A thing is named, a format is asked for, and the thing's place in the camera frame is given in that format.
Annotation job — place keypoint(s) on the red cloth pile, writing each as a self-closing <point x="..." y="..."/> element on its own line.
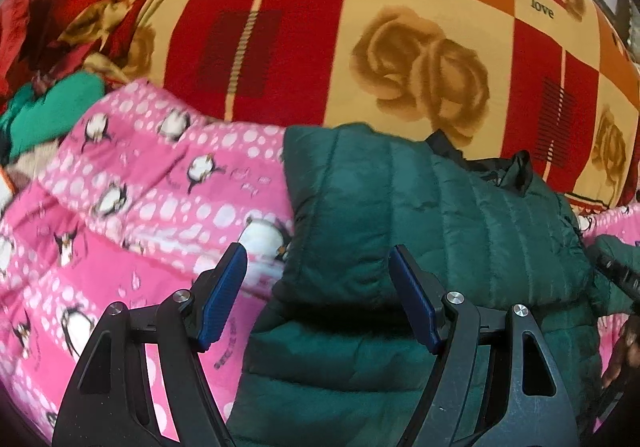
<point x="45" y="12"/>

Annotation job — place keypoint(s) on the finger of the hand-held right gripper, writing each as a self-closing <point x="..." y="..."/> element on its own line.
<point x="617" y="272"/>

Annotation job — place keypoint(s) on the pink penguin print blanket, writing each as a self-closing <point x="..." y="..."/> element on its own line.
<point x="150" y="187"/>

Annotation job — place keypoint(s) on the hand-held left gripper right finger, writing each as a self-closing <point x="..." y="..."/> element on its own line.
<point x="412" y="299"/>

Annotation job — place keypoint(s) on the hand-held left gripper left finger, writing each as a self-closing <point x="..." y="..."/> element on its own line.
<point x="220" y="297"/>

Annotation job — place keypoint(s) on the rose checkered blanket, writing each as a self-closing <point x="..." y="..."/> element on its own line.
<point x="320" y="42"/>

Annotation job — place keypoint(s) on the green cloth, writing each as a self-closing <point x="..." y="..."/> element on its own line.
<point x="45" y="109"/>

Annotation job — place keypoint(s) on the beige fuzzy cloth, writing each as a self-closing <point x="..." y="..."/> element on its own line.
<point x="22" y="177"/>

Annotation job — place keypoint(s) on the person's right hand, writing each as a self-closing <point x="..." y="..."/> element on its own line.
<point x="624" y="352"/>

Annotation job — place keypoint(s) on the dark green puffer jacket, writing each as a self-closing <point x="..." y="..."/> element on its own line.
<point x="360" y="207"/>

